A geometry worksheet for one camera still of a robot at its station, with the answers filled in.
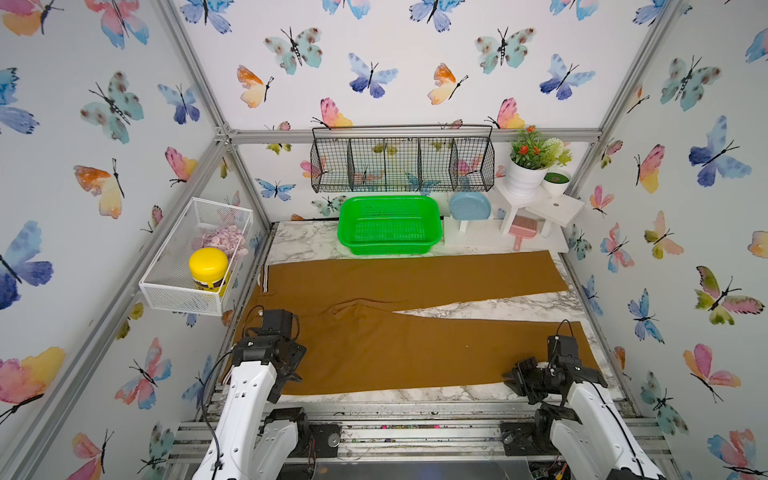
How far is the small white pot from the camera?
3.39 ft

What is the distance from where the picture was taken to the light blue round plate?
1056mm

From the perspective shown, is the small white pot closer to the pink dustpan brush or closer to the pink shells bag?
the pink dustpan brush

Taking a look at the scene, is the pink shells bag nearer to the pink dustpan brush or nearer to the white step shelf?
the white step shelf

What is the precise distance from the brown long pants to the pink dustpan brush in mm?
72

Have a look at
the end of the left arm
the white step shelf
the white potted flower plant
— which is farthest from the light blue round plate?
the end of the left arm

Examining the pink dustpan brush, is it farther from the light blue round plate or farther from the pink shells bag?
the pink shells bag

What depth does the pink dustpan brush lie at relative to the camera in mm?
1167

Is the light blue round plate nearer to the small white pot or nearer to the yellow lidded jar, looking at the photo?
the small white pot

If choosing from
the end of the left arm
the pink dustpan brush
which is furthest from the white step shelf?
the end of the left arm

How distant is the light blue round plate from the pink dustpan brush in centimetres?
17

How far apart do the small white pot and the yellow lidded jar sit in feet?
3.28

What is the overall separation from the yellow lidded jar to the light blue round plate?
722mm

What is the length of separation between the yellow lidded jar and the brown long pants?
0.19 m
